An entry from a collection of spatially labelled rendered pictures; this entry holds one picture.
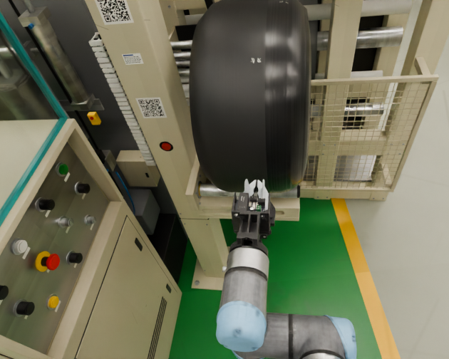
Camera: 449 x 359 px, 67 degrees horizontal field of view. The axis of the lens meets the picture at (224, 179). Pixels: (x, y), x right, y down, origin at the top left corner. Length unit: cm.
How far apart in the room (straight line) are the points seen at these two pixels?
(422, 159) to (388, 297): 102
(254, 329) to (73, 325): 67
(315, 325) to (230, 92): 50
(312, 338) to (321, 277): 137
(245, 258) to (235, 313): 10
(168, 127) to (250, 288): 65
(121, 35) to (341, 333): 80
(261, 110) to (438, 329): 153
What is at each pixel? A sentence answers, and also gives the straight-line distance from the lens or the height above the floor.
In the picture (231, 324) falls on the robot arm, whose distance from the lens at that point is 54.
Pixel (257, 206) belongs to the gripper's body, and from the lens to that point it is 66.
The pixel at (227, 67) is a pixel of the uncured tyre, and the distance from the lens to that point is 81.
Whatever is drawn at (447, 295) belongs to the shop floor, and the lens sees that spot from 211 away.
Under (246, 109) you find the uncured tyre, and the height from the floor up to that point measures 132.
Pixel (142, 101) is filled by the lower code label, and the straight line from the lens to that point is 103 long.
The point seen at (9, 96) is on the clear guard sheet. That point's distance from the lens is 91.
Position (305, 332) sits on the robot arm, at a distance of 64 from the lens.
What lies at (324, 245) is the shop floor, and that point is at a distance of 208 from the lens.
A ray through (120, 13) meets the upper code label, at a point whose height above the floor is 150.
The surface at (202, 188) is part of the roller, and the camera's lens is 117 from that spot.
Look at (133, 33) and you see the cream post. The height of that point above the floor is 145.
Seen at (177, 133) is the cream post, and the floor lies 112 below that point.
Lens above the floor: 182
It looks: 50 degrees down
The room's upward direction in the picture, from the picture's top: 12 degrees counter-clockwise
